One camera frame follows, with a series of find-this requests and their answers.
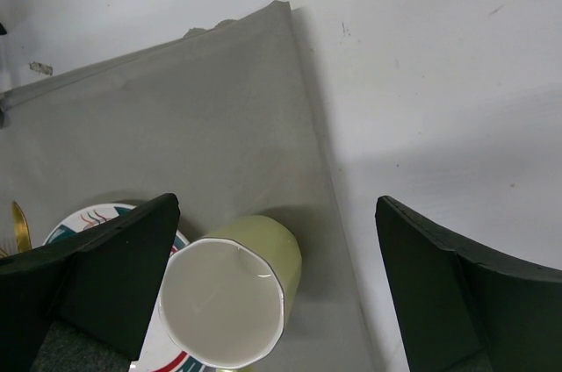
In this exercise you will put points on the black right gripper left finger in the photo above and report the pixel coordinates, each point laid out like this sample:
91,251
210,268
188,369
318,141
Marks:
85,303

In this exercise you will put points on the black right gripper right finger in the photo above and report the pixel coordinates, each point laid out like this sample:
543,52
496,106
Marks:
463,306

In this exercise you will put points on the white plate teal red rim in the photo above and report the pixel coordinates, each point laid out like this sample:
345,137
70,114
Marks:
159,352

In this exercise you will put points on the pale green ceramic mug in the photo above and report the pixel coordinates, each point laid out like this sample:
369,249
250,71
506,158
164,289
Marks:
226,298

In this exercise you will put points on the grey cloth placemat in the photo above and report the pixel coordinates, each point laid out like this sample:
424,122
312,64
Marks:
229,120

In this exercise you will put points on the gold knife green handle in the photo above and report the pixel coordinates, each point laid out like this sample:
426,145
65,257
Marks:
21,228

